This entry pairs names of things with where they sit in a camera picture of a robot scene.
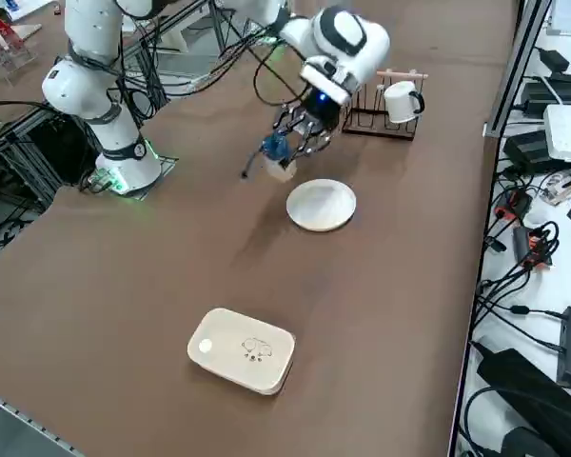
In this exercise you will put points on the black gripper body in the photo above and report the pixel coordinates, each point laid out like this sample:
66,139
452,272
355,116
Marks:
323,112

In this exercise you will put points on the transparent sauce bottle blue cap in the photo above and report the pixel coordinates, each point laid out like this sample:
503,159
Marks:
273,147

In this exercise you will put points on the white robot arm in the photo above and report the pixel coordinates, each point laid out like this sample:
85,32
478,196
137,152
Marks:
90,47

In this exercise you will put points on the white round plate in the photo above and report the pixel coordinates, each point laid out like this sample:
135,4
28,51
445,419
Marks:
321,204

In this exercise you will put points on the red black connector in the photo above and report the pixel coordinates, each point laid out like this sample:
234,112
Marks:
511,207

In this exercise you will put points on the cream lunch box bear print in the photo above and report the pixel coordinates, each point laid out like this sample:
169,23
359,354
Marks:
238,352

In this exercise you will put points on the long black power brick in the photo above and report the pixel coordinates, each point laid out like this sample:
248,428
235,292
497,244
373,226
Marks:
552,95

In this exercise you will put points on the small black power adapter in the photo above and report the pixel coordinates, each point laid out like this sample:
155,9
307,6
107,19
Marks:
554,59

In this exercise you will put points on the white power strip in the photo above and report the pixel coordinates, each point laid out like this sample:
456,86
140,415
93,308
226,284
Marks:
566,133

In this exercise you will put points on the orange black connector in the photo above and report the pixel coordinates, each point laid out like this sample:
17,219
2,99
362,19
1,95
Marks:
540,254

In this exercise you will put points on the colourful printed packet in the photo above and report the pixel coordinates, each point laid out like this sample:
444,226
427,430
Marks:
568,188

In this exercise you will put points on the tiny black inline adapter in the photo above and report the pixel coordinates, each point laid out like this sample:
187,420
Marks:
519,310

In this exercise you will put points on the clear acrylic shelf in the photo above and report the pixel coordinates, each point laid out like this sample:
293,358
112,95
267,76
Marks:
9,52

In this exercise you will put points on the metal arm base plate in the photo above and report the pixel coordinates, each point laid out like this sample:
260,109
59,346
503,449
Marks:
167,164

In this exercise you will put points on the aluminium frame post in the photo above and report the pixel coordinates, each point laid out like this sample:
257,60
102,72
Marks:
517,66

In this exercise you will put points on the black metal frame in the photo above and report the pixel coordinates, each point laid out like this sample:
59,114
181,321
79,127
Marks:
9,143

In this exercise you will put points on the black camera stand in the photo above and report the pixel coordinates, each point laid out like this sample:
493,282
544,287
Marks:
518,381

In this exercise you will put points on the aluminium rail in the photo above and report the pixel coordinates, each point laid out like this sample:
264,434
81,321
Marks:
9,409

